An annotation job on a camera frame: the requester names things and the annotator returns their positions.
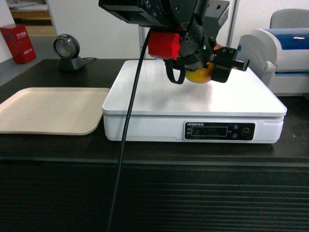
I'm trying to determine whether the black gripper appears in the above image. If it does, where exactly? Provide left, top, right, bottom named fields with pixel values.
left=177, top=25, right=249, bottom=83

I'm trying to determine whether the dark red yellow mango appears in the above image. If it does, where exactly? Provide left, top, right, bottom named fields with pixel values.
left=185, top=43, right=223, bottom=84

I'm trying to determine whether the white digital scale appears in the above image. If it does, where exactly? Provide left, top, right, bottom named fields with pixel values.
left=102, top=60, right=288, bottom=145

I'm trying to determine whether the white blue label printer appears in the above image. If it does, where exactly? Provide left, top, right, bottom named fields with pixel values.
left=237, top=28, right=309, bottom=96

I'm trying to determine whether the grey chair back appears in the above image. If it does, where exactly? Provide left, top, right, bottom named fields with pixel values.
left=269, top=9, right=309, bottom=29

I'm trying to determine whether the black barcode scanner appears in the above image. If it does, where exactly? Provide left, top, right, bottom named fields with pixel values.
left=53, top=34, right=86, bottom=73

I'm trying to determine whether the beige plastic tray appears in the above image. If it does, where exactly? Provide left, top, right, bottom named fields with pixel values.
left=0, top=87, right=109, bottom=135

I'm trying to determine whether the red fire extinguisher box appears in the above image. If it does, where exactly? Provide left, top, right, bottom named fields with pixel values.
left=0, top=24, right=36, bottom=64

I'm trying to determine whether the red wrist camera mount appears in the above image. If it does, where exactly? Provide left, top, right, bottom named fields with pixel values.
left=148, top=31, right=181, bottom=60

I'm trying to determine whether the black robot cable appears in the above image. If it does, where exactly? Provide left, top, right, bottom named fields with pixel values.
left=107, top=28, right=153, bottom=232

